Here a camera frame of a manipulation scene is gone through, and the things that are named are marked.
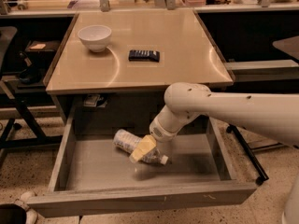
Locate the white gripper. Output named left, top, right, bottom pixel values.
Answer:
left=129, top=118, right=178, bottom=163

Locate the clear plastic bottle blue label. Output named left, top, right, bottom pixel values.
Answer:
left=113, top=129, right=168, bottom=165

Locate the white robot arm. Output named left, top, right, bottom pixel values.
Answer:
left=130, top=82, right=299, bottom=162

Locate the open grey top drawer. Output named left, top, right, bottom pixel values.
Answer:
left=27, top=94, right=258, bottom=218

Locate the white label tag under desk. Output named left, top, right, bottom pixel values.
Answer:
left=83, top=94, right=100, bottom=107

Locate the grey cabinet desk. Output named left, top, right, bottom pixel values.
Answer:
left=46, top=9, right=234, bottom=117

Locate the dark blue snack packet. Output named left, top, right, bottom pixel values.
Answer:
left=128, top=49, right=160, bottom=63

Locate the white ceramic bowl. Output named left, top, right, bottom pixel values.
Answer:
left=78, top=25, right=112, bottom=52

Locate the black wheeled base bar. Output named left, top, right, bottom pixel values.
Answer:
left=226, top=124, right=269, bottom=186

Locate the white shoe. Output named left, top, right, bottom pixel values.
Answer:
left=15, top=190, right=38, bottom=224

